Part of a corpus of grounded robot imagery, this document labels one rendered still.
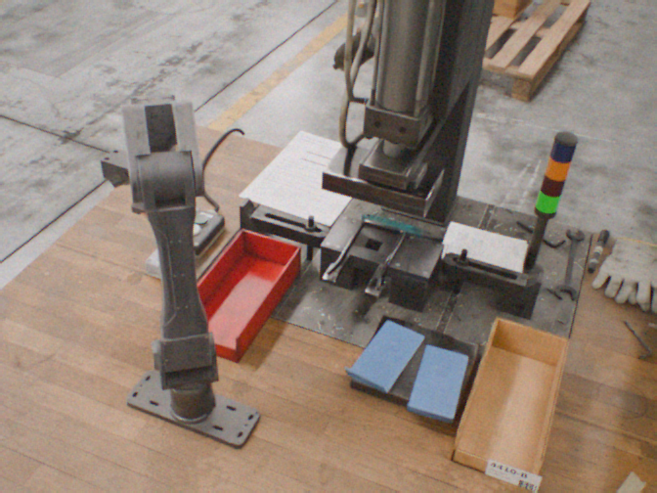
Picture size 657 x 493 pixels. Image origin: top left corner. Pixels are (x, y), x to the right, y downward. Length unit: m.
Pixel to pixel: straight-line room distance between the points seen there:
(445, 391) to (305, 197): 0.58
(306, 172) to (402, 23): 0.65
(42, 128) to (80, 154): 0.29
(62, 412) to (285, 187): 0.68
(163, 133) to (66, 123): 2.68
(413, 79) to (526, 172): 2.36
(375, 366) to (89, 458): 0.45
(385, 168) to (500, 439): 0.45
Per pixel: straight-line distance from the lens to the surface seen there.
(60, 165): 3.39
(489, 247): 1.43
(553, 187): 1.35
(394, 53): 1.10
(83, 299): 1.38
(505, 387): 1.25
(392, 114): 1.14
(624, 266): 1.53
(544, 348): 1.29
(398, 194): 1.20
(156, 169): 0.96
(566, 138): 1.31
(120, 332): 1.31
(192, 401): 1.12
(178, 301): 1.04
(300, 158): 1.70
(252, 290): 1.35
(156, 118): 1.01
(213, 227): 1.45
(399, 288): 1.32
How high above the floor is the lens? 1.83
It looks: 40 degrees down
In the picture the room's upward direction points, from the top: 4 degrees clockwise
